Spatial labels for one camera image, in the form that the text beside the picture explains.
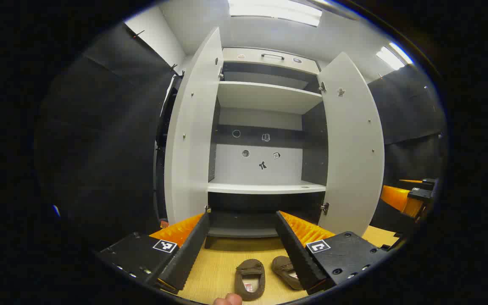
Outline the brown fuzzy shoe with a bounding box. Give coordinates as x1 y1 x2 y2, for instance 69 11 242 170
271 255 304 291
234 259 266 301

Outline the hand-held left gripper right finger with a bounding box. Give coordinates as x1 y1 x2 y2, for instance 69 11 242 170
275 211 391 296

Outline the small ceiling light panel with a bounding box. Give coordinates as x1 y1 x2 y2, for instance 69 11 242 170
375 42 414 70

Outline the black backdrop cloth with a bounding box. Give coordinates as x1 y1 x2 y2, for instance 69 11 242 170
367 64 446 221
36 21 177 250

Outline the grey white shoe cabinet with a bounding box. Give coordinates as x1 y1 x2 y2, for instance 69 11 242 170
207 47 330 250

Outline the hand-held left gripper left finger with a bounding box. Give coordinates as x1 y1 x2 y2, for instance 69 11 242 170
97 213 211 294

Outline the large ceiling light panel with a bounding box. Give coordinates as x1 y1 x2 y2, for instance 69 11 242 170
227 0 323 27

